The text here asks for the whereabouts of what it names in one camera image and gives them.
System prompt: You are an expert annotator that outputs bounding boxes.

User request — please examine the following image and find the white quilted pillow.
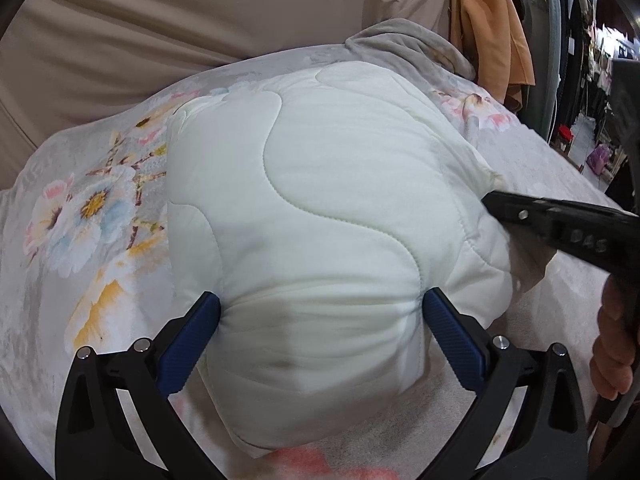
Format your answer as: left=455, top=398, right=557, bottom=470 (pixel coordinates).
left=164, top=60, right=515, bottom=448

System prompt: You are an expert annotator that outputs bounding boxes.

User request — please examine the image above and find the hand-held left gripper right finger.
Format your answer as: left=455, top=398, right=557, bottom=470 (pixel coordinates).
left=422, top=287, right=589, bottom=480

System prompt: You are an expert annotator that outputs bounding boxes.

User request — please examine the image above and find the orange hanging garment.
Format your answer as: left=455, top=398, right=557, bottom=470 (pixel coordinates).
left=449, top=0, right=536, bottom=112

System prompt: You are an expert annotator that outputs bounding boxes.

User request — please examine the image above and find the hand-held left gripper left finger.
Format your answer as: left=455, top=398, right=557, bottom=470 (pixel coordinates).
left=54, top=291, right=222, bottom=480

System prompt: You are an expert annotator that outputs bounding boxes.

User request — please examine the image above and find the beige upholstered headboard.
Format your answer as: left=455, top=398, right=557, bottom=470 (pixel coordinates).
left=0, top=0, right=458, bottom=192

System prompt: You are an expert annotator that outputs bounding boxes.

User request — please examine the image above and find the person's right hand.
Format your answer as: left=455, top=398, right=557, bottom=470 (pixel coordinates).
left=590, top=276, right=637, bottom=402

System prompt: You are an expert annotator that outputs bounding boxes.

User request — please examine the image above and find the floral printed blanket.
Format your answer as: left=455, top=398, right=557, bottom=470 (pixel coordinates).
left=0, top=17, right=640, bottom=480

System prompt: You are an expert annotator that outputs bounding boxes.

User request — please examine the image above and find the row of hanging dark clothes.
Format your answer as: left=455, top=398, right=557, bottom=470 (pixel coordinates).
left=560, top=0, right=618, bottom=166

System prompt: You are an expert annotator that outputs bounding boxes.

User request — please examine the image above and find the purple bag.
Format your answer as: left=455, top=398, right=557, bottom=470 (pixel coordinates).
left=586, top=143, right=615, bottom=173

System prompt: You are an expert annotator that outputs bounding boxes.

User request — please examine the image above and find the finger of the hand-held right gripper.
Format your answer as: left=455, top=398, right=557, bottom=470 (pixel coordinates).
left=482, top=189, right=558, bottom=250

